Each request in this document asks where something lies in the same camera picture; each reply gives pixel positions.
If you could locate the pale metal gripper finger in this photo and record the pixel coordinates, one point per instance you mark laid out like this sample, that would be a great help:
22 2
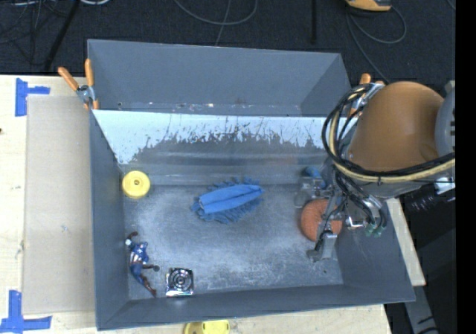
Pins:
310 191
324 247

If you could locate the small blue object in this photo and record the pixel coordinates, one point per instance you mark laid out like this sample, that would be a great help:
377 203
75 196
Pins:
311 172

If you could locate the orange ball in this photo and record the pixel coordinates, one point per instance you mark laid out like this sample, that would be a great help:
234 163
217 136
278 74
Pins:
312 219

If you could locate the blue microfibre duster mitt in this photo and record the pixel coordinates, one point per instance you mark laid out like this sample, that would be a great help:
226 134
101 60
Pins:
227 200

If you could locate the grey metal bin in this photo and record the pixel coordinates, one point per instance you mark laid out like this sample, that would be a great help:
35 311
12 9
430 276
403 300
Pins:
238 243

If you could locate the silver square fan grille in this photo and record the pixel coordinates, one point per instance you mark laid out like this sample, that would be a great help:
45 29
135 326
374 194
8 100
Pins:
180 282

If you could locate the yellow round disc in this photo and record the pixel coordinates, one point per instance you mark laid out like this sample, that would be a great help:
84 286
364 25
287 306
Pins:
136 184

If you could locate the blue and red toy figure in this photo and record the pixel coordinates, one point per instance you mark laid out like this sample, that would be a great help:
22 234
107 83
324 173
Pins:
138 258

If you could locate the pale flat board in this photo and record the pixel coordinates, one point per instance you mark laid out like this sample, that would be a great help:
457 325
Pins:
56 206

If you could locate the black cylinder on white bracket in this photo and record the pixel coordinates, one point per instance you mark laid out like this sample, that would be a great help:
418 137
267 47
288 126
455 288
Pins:
427 200

